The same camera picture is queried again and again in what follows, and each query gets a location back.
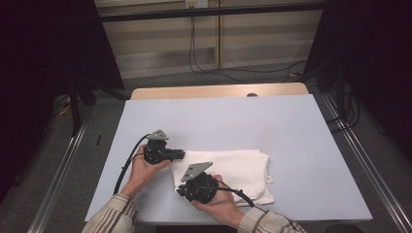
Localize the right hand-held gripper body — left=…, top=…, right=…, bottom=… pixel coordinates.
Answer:
left=180, top=161, right=219, bottom=205

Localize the black hanging wall cable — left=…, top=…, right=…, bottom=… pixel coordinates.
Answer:
left=189, top=8, right=249, bottom=84
left=192, top=8, right=307, bottom=75

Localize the right hand-held gripper black cable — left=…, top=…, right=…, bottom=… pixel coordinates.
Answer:
left=195, top=183, right=256, bottom=208

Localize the black curtain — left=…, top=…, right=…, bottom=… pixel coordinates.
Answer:
left=0, top=0, right=125, bottom=202
left=304, top=0, right=412, bottom=163

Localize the wooden table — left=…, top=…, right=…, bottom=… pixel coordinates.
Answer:
left=130, top=82, right=310, bottom=100

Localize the aluminium floor rail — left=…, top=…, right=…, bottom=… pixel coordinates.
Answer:
left=27, top=122, right=88, bottom=233
left=324, top=95, right=412, bottom=233

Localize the left hand-held gripper black cable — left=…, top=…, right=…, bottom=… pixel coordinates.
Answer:
left=113, top=133, right=152, bottom=195

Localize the hand-held gripper black cable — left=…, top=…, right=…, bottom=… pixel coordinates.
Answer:
left=195, top=183, right=256, bottom=208
left=113, top=133, right=152, bottom=195

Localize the white baby shirt chick print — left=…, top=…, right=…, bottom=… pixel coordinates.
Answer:
left=170, top=149, right=275, bottom=207

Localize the black metal stand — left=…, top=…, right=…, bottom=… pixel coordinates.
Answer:
left=69, top=76, right=130, bottom=137
left=334, top=61, right=346, bottom=111

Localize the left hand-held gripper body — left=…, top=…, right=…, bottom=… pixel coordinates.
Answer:
left=143, top=129, right=176, bottom=166

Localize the person's left hand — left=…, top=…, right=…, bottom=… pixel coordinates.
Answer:
left=124, top=144, right=172, bottom=192

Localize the bundle of black floor cables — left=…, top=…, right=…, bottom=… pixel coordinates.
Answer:
left=325, top=90, right=361, bottom=134

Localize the black horizontal bar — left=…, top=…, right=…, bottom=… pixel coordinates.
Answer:
left=98, top=1, right=326, bottom=23

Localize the white wall power outlet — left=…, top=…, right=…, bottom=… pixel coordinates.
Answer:
left=185, top=0, right=209, bottom=9

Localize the person's right hand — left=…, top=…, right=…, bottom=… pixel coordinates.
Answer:
left=190, top=174, right=246, bottom=229

